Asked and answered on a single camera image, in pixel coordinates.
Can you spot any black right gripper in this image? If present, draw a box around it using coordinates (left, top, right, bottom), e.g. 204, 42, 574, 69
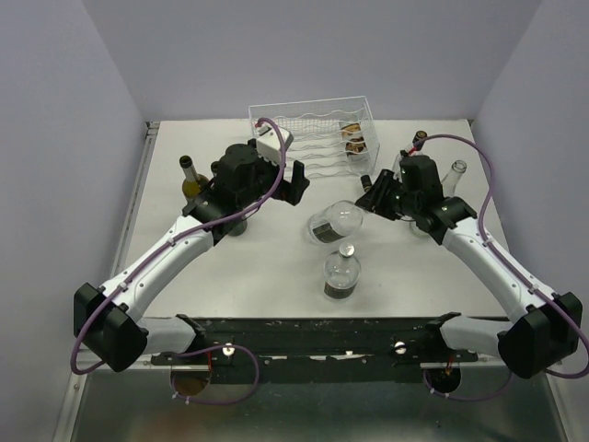
354, 168, 420, 221

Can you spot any dark wine bottle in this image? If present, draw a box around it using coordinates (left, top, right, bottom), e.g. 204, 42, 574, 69
227, 217, 248, 237

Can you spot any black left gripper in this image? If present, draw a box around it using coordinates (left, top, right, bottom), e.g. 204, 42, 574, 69
238, 150, 310, 209

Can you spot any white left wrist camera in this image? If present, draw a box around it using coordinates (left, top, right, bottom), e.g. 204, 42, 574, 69
256, 126, 283, 165

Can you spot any clear flask bottle black cap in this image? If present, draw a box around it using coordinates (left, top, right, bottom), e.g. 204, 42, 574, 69
392, 130, 428, 174

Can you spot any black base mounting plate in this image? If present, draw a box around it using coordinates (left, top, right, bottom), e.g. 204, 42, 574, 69
151, 318, 478, 384

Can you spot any green wine bottle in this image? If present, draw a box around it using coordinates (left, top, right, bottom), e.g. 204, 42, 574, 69
179, 155, 211, 204

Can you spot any aluminium rail frame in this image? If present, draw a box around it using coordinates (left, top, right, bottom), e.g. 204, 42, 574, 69
50, 120, 563, 442

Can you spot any round clear bottle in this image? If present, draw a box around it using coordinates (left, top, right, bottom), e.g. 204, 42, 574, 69
323, 242, 362, 300
307, 200, 364, 244

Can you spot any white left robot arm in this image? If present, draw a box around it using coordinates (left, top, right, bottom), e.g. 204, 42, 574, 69
70, 130, 309, 375

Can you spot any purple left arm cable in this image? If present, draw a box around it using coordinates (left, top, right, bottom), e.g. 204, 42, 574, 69
70, 117, 284, 375

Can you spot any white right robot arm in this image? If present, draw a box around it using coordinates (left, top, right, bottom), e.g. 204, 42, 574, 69
355, 156, 583, 378

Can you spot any small black bottle cap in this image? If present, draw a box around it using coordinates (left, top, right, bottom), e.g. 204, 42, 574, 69
360, 174, 373, 193

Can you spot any clear empty tall bottle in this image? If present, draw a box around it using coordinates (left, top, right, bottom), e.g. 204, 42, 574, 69
409, 159, 468, 238

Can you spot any white wire wine rack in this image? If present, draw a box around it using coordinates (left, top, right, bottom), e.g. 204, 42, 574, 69
248, 96, 380, 180

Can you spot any clear square bottle brown label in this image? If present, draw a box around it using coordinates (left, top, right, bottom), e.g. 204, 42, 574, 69
340, 121, 369, 163

